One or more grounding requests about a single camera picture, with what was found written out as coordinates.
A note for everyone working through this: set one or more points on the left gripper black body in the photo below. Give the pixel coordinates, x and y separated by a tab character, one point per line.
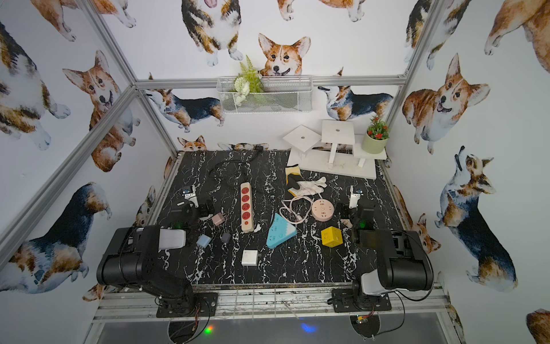
200	208

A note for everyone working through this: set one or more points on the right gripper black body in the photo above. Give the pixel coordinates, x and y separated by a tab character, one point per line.
349	213

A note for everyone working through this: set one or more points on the light blue plug adapter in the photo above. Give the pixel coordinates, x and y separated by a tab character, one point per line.
203	241

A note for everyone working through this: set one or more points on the pink plug adapter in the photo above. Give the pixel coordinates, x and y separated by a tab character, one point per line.
218	219

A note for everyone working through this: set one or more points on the yellow cube socket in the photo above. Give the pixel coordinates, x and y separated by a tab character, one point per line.
331	237

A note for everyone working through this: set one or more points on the dark grey small plug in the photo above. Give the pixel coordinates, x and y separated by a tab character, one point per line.
226	238

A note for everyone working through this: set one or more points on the beige power strip with plugs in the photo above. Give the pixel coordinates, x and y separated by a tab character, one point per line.
247	214

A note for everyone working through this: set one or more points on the white square plug adapter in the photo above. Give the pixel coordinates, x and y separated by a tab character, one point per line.
250	258

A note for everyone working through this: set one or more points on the teal triangular power strip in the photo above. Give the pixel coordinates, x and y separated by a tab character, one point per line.
280	231

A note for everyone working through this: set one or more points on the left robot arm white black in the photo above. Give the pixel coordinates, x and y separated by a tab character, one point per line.
130	261

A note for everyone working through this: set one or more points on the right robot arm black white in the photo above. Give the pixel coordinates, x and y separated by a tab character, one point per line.
402	263

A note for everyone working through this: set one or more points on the white fabric glove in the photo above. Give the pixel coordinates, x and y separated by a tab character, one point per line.
310	188

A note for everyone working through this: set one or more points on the white wooden display stand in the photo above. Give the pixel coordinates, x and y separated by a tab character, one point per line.
337	150

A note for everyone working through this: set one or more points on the green pot red flowers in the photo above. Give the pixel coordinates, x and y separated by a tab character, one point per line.
376	137

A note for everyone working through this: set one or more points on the yellow black sponge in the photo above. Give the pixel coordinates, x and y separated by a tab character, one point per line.
293	177

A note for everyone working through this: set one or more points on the green fern white flower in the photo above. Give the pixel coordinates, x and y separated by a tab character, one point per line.
247	82

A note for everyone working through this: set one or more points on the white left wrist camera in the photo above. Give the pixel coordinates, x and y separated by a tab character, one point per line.
189	193

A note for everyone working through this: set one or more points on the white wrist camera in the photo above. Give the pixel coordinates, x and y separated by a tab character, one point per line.
354	197
189	193

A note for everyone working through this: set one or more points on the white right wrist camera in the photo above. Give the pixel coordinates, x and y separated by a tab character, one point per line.
354	197

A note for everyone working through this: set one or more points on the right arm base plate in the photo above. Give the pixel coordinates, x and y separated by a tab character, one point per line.
347	300

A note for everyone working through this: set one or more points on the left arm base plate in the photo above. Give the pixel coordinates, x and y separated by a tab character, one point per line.
202	304

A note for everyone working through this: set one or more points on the white wire wall basket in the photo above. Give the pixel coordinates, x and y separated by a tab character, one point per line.
281	95

